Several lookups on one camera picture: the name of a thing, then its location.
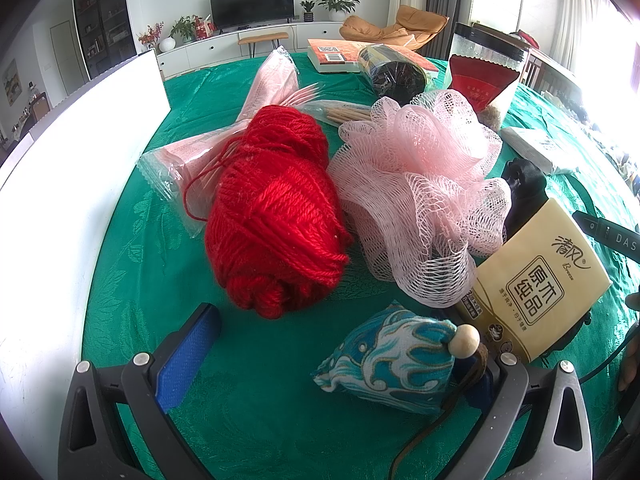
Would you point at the black garbage bag roll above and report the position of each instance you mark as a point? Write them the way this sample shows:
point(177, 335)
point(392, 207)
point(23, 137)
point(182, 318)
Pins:
point(391, 73)

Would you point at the small potted plant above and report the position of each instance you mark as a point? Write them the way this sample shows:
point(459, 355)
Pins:
point(308, 10)

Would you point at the bamboo stick pack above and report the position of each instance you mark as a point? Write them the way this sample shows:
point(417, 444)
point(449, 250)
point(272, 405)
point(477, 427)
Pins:
point(335, 112)

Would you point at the black television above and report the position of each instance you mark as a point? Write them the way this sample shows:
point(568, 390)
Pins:
point(236, 13)

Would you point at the red yarn ball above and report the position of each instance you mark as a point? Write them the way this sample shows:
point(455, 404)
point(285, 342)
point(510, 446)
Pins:
point(275, 233)

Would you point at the white tv cabinet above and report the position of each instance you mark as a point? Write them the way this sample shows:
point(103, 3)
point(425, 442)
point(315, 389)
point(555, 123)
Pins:
point(223, 48)

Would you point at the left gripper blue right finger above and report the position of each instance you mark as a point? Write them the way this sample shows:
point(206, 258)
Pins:
point(482, 394)

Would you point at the black display cabinet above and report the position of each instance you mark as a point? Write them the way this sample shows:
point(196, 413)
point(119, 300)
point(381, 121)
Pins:
point(104, 34)

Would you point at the pink mesh bath sponge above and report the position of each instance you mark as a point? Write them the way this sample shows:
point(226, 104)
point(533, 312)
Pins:
point(414, 182)

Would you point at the orange lounge chair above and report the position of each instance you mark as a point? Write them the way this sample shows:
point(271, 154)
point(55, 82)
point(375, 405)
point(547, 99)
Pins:
point(412, 29)

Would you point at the tan tissue pack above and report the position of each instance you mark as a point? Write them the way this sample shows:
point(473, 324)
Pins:
point(538, 285)

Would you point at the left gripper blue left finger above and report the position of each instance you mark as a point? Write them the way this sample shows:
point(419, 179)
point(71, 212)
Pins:
point(182, 353)

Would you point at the red flower vase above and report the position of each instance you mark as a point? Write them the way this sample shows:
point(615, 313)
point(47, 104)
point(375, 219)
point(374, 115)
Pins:
point(150, 38)

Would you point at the pink plastic bag pack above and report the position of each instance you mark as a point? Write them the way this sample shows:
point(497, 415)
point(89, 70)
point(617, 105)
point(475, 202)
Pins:
point(185, 173)

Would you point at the red snack bag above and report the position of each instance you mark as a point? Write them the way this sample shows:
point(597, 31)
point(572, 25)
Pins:
point(478, 80)

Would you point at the blue wave pattern sachet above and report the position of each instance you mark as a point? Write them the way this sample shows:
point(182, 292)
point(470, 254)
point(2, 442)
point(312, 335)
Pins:
point(407, 361)

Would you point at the white wet wipes pack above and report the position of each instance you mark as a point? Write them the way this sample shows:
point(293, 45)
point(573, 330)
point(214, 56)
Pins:
point(549, 155)

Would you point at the black beaded hair nets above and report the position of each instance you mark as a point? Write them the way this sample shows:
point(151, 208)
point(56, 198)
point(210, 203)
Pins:
point(528, 193)

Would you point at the white cardboard box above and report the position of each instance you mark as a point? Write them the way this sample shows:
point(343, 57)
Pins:
point(55, 207)

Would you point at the clear jar black lid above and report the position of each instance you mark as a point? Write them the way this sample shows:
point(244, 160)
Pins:
point(479, 41)

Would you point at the orange book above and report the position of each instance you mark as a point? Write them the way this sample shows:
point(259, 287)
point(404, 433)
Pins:
point(341, 56)

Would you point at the wooden bench stool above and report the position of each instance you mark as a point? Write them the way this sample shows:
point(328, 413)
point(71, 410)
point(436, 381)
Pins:
point(251, 42)

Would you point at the potted green plant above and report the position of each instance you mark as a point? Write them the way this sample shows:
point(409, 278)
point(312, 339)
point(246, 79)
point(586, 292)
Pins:
point(339, 9)

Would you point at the white sheer curtain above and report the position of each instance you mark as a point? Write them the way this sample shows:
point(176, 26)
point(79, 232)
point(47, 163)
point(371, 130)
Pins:
point(571, 31)

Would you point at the wooden railing bench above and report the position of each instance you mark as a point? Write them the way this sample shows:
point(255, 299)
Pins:
point(543, 74)

